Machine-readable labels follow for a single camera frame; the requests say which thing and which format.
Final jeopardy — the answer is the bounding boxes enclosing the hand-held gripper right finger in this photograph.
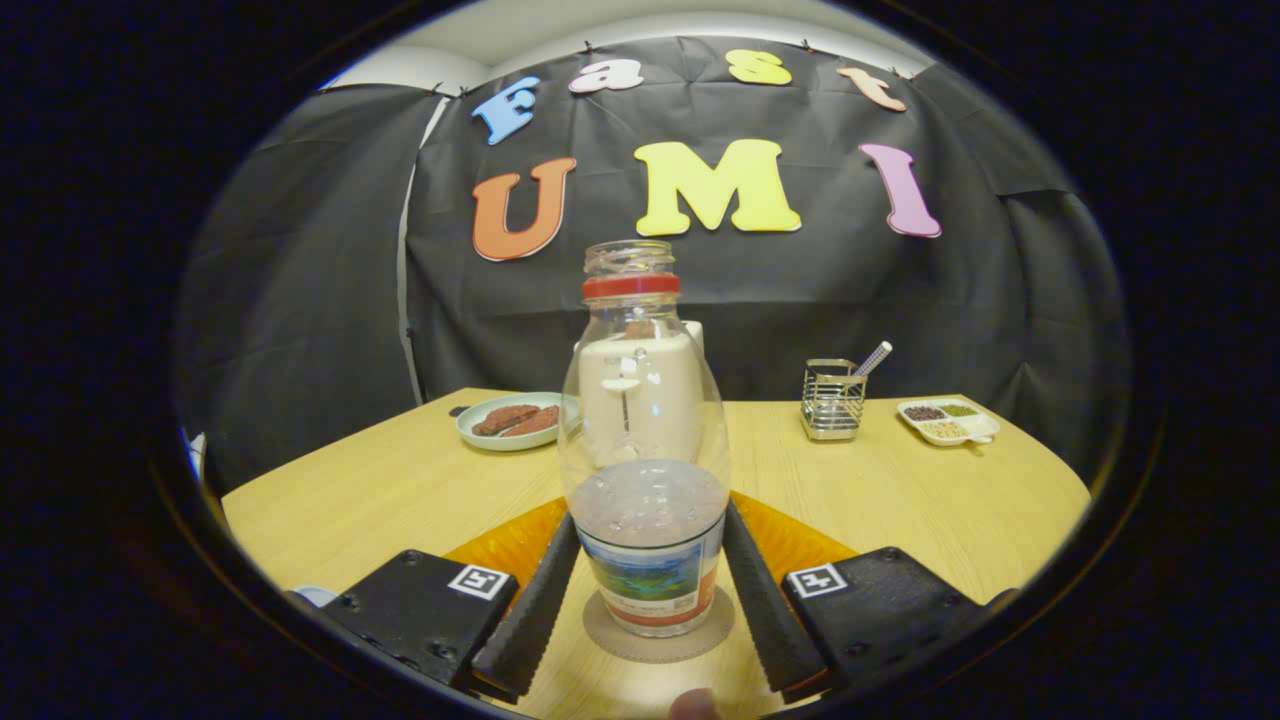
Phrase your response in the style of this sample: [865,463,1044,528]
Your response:
[722,493,1016,701]

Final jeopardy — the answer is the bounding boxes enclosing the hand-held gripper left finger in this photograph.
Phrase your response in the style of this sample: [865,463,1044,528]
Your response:
[325,497,583,701]

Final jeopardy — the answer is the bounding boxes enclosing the round brown coaster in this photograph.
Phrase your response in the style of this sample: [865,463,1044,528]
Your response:
[582,585,736,664]

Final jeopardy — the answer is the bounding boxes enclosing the clear plastic juice bottle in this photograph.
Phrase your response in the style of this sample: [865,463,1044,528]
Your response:
[557,240,733,639]

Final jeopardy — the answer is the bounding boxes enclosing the wooden table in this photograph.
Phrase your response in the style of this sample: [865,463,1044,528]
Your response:
[222,387,1091,719]

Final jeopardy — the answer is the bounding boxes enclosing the pale green plate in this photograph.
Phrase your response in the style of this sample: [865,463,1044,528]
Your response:
[456,392,566,452]

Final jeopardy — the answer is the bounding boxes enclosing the brown meat slice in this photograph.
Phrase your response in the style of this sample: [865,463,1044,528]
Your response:
[500,405,561,438]
[472,404,541,437]

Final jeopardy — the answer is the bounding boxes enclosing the white divided seed dish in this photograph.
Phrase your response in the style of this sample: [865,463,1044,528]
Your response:
[897,398,1001,447]

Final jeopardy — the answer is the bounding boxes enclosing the white toaster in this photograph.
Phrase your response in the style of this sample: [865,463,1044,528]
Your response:
[578,320,706,466]

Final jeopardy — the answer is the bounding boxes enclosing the metal wire holder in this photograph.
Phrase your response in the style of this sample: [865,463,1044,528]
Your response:
[800,358,868,442]

